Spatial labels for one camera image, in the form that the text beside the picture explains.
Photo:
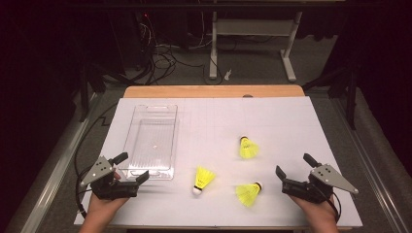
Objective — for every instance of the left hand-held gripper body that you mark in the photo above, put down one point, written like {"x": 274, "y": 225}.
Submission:
{"x": 107, "y": 189}

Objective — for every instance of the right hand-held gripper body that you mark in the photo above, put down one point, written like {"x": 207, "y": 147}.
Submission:
{"x": 307, "y": 191}

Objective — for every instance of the yellow shuttlecock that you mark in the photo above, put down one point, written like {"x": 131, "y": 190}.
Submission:
{"x": 247, "y": 194}
{"x": 248, "y": 149}
{"x": 203, "y": 178}

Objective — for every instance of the clear plastic container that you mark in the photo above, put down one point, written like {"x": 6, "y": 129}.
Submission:
{"x": 152, "y": 129}

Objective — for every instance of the person's left hand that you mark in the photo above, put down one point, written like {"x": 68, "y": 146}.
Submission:
{"x": 105, "y": 205}

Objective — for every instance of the person's right hand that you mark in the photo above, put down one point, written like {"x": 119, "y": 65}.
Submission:
{"x": 315, "y": 212}

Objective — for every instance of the black stand leg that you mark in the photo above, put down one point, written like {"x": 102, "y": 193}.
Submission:
{"x": 351, "y": 103}
{"x": 85, "y": 93}

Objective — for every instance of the white gridded mat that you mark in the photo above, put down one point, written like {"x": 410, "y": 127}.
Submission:
{"x": 210, "y": 123}

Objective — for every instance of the small white floor object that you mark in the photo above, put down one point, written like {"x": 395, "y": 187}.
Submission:
{"x": 228, "y": 74}

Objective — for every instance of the white metal stand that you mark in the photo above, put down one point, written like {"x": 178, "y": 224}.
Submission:
{"x": 249, "y": 27}

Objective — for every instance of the aluminium rail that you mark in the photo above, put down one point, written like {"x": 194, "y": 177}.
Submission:
{"x": 372, "y": 155}
{"x": 55, "y": 171}

